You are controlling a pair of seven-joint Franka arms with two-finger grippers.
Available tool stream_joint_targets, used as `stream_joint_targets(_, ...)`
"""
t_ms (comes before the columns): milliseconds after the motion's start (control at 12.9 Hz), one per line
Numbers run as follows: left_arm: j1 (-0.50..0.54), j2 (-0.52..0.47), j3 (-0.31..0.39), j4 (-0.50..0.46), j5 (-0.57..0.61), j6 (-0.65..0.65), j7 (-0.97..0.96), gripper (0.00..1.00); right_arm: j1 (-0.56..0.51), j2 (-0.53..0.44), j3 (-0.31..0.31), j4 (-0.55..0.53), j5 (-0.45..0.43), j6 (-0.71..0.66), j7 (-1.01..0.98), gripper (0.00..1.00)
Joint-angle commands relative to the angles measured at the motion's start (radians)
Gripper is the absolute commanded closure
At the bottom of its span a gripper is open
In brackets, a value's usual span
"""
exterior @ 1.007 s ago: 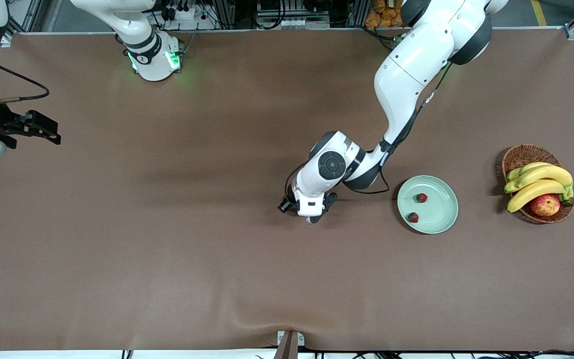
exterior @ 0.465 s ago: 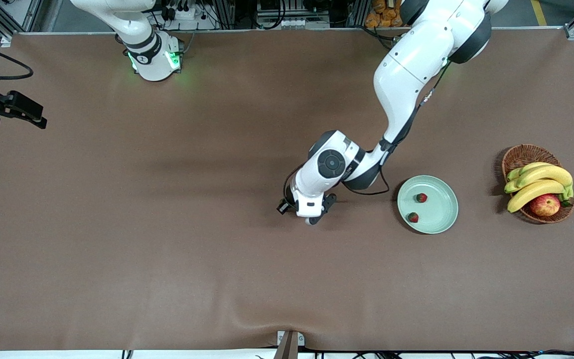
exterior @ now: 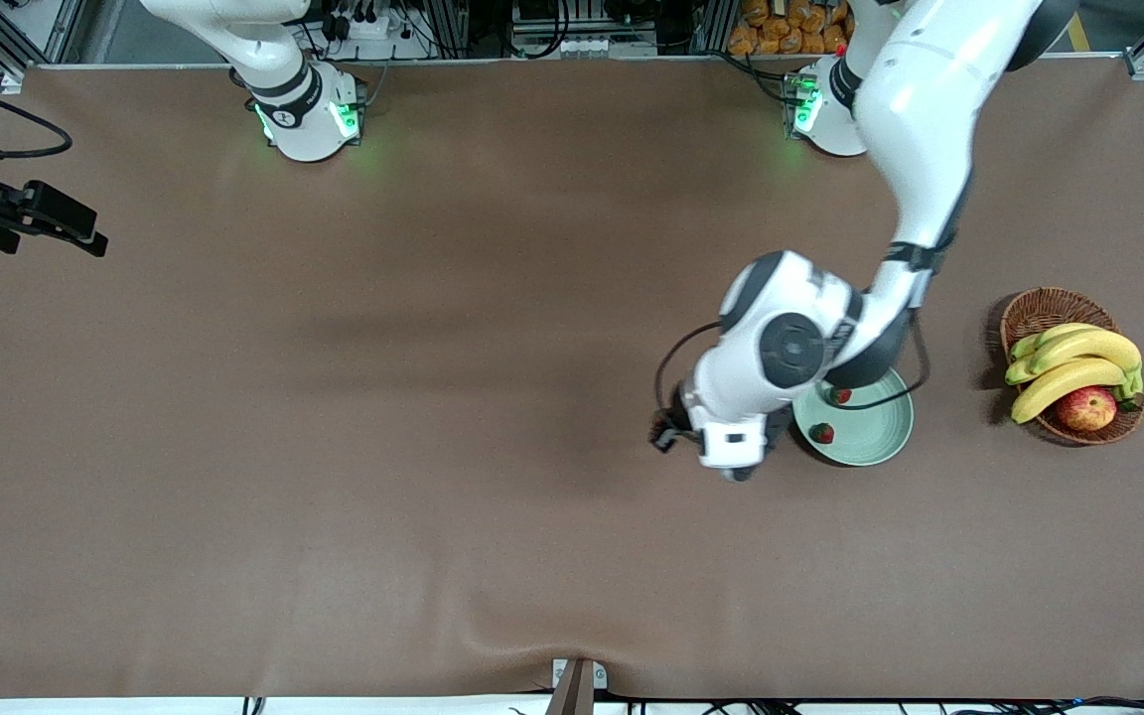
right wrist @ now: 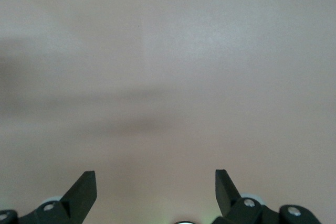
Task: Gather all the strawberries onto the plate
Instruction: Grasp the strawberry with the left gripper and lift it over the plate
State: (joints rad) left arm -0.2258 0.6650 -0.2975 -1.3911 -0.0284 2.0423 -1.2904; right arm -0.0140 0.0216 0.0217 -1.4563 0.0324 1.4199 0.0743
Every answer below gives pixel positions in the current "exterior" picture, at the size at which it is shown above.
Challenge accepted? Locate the large yellow banana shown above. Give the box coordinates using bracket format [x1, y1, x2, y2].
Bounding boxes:
[1010, 357, 1127, 426]

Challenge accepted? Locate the brown wicker basket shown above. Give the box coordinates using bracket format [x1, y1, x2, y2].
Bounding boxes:
[999, 287, 1144, 447]

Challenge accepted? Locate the yellow banana bunch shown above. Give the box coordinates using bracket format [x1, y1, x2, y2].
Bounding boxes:
[1027, 329, 1143, 398]

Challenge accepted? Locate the black base power cable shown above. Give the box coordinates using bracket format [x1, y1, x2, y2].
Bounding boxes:
[711, 48, 793, 102]

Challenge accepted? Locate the long white socket strip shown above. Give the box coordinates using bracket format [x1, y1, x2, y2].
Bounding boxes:
[510, 28, 660, 59]

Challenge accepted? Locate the pile of orange fruits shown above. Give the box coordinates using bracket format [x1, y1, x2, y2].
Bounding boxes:
[726, 0, 856, 57]

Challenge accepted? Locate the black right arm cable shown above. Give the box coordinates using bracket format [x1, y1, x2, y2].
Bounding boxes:
[0, 70, 73, 162]

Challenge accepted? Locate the pale green round plate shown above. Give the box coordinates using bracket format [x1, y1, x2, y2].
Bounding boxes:
[792, 367, 916, 468]

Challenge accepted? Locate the white power strip with plugs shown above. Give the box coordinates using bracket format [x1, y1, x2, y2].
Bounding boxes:
[319, 0, 434, 61]

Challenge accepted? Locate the metal table edge bracket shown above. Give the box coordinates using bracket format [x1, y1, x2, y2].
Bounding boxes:
[544, 657, 610, 715]

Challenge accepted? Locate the small yellow green banana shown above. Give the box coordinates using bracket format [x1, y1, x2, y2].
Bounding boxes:
[1012, 323, 1105, 360]

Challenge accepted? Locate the red apple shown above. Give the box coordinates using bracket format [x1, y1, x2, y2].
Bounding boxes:
[1056, 386, 1119, 433]

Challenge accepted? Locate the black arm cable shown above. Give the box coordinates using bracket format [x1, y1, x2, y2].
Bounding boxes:
[653, 174, 975, 423]
[0, 70, 73, 162]

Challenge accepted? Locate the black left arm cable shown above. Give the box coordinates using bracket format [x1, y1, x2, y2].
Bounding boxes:
[653, 174, 975, 423]

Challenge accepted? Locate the large table cover mat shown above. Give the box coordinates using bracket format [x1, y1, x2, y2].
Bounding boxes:
[0, 58, 1144, 701]

